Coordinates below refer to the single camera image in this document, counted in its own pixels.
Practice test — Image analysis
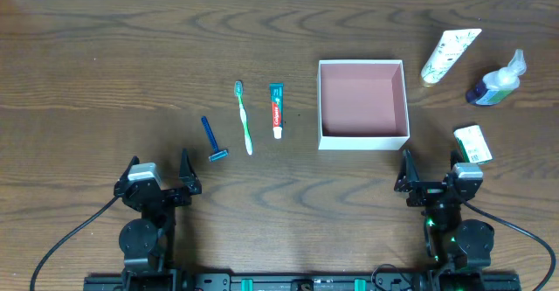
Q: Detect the green white toothbrush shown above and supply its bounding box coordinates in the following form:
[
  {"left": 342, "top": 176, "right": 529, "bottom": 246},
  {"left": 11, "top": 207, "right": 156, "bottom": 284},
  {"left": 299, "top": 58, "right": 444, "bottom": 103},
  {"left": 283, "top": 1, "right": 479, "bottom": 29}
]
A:
[{"left": 234, "top": 80, "right": 253, "bottom": 156}]

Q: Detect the blue disposable razor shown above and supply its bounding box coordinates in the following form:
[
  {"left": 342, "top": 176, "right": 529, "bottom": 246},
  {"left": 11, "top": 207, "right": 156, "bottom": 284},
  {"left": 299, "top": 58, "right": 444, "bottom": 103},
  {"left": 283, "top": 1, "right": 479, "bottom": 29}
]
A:
[{"left": 201, "top": 116, "right": 229, "bottom": 162}]

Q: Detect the right black cable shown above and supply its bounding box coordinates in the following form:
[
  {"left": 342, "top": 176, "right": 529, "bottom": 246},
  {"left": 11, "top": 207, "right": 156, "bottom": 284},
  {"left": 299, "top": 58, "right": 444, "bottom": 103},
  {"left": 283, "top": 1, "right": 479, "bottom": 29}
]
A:
[{"left": 458, "top": 194, "right": 557, "bottom": 291}]

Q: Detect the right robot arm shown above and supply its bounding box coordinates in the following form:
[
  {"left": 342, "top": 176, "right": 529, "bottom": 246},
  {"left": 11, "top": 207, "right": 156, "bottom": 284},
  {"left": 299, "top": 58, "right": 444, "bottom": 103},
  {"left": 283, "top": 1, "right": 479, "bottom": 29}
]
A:
[{"left": 394, "top": 149, "right": 494, "bottom": 290}]

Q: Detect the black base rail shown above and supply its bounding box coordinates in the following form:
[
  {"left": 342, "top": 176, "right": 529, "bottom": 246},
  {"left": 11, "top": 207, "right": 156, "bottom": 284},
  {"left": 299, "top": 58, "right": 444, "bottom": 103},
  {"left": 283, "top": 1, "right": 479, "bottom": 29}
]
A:
[{"left": 83, "top": 270, "right": 521, "bottom": 291}]

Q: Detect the black cable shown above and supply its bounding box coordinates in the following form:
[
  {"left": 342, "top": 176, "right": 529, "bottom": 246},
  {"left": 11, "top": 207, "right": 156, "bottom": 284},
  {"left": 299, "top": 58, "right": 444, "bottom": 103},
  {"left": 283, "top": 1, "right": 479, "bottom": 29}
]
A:
[
  {"left": 28, "top": 195, "right": 121, "bottom": 291},
  {"left": 458, "top": 194, "right": 557, "bottom": 291}
]

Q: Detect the white floral lotion tube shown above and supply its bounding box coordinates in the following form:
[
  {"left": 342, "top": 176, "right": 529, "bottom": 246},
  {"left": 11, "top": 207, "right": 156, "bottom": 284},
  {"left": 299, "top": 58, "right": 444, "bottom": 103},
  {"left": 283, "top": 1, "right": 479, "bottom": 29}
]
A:
[{"left": 420, "top": 28, "right": 482, "bottom": 87}]

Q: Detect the white box pink interior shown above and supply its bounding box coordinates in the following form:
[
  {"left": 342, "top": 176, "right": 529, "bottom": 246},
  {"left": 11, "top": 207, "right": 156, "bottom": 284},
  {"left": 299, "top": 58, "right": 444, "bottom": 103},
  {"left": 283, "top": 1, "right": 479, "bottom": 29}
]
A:
[{"left": 317, "top": 59, "right": 411, "bottom": 151}]

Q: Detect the left black cable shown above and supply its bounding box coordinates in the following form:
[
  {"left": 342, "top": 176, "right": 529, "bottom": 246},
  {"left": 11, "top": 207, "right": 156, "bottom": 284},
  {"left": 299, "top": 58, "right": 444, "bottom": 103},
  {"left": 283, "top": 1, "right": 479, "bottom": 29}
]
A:
[{"left": 28, "top": 195, "right": 121, "bottom": 291}]

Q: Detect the Colgate toothpaste tube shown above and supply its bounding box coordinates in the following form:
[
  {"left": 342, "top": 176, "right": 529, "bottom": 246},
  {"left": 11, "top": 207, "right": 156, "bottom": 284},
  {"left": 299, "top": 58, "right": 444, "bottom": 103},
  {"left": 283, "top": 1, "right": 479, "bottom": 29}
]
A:
[{"left": 270, "top": 83, "right": 284, "bottom": 140}]

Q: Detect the green white soap box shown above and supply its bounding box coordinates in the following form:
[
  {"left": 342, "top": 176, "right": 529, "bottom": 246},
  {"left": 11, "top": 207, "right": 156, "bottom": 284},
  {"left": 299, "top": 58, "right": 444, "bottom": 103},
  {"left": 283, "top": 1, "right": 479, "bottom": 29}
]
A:
[{"left": 453, "top": 125, "right": 493, "bottom": 164}]

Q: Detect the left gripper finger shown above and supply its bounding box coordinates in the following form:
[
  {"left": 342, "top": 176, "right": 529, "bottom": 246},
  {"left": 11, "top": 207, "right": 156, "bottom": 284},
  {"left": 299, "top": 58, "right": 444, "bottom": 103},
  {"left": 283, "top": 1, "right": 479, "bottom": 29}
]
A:
[
  {"left": 119, "top": 156, "right": 140, "bottom": 182},
  {"left": 179, "top": 149, "right": 202, "bottom": 195}
]

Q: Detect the clear pump bottle blue liquid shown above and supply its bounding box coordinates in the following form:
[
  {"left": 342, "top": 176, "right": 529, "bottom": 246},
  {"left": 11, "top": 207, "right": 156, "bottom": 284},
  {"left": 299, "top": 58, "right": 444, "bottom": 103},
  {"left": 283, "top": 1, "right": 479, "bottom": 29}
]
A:
[{"left": 466, "top": 49, "right": 527, "bottom": 106}]

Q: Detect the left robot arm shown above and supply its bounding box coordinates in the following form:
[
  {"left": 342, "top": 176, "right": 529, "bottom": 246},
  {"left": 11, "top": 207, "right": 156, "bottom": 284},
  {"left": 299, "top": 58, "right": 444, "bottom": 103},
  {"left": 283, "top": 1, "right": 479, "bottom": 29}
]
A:
[{"left": 114, "top": 149, "right": 202, "bottom": 290}]

